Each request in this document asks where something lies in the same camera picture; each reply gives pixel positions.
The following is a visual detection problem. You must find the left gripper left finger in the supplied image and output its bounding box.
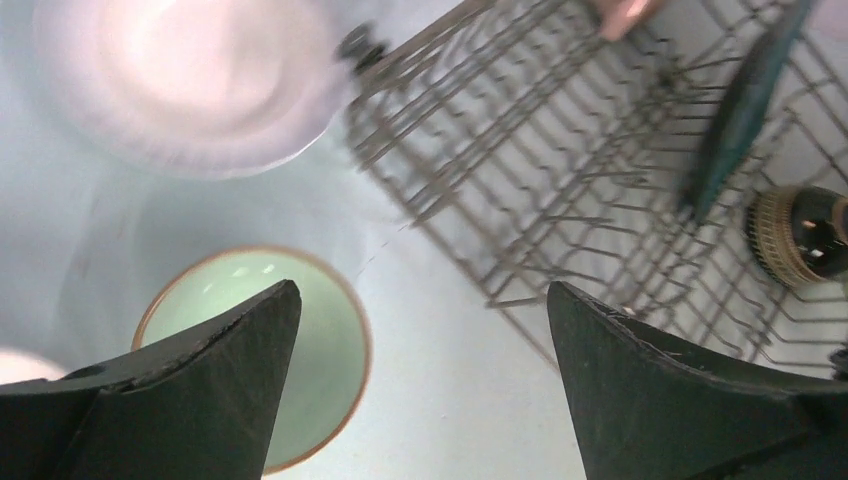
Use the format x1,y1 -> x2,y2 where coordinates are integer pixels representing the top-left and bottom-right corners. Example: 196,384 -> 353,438
1,280 -> 302,479

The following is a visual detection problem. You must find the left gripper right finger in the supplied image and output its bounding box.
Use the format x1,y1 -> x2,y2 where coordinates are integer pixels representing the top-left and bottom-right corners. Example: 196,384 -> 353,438
547,282 -> 847,479

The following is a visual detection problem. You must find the brown patterned bowl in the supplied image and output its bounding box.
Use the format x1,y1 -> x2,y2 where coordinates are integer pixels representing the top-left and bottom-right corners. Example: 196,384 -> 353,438
744,185 -> 847,288

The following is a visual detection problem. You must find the white ceramic plate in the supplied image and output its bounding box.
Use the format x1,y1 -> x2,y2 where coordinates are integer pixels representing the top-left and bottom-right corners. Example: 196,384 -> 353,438
32,1 -> 350,180

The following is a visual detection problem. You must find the teal square plate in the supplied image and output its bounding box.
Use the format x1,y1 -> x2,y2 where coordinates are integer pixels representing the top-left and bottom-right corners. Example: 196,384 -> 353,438
679,1 -> 816,226

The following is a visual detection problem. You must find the pink ceramic mug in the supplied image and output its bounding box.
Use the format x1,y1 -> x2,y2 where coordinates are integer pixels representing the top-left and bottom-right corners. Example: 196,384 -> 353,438
590,0 -> 667,41

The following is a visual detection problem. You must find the green glazed bowl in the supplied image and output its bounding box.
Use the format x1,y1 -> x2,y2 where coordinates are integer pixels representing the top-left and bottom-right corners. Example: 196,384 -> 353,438
131,245 -> 372,476

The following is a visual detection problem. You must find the small white bowl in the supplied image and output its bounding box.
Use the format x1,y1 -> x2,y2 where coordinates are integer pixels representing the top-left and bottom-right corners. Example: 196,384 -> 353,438
0,347 -> 70,385

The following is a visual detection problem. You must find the grey wire dish rack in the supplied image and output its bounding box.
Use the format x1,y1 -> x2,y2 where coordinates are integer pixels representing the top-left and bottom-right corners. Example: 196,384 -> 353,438
339,1 -> 847,378

